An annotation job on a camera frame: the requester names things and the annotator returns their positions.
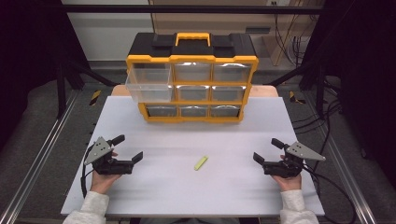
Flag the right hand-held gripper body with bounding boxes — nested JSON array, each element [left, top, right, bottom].
[[262, 141, 327, 179]]

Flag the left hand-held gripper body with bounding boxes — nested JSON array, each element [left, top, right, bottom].
[[83, 135, 135, 175]]

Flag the small yellow-green stick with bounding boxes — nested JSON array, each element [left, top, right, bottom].
[[193, 155, 209, 172]]

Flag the clear plastic drawer bin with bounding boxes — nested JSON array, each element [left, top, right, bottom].
[[124, 63, 175, 104]]

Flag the person's right hand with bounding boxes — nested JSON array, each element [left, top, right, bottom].
[[271, 154, 303, 192]]

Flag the person's left hand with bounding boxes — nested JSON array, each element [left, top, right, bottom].
[[90, 151, 123, 195]]

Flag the yellow black tape marker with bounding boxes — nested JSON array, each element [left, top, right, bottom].
[[89, 89, 103, 106], [289, 91, 306, 105]]

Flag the wooden board under table top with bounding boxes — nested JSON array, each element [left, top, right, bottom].
[[111, 84, 279, 98]]

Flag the black metal stand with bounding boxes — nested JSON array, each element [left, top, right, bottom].
[[55, 59, 120, 119], [267, 59, 328, 119]]

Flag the set of clear drawers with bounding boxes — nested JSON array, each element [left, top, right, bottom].
[[146, 62, 252, 119]]

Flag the yellow black organizer cabinet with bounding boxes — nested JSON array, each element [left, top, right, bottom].
[[125, 32, 260, 124]]

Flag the dark curtain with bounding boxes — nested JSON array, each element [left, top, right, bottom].
[[304, 0, 396, 188], [0, 0, 92, 150]]

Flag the black metal crossbar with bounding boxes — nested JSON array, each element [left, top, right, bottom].
[[62, 3, 325, 16]]

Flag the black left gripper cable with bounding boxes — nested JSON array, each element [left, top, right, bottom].
[[79, 146, 96, 199]]

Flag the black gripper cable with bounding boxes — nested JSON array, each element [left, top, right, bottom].
[[79, 146, 96, 199], [302, 162, 359, 224]]

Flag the black floor cables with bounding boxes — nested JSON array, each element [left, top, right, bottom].
[[292, 80, 344, 172]]

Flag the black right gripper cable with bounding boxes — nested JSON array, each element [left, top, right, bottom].
[[302, 162, 359, 224]]

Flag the aluminium floor rail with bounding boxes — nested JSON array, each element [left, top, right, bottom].
[[306, 92, 378, 224], [0, 89, 80, 224]]

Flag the bundle of hanging cables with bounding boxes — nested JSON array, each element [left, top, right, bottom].
[[274, 0, 312, 68]]

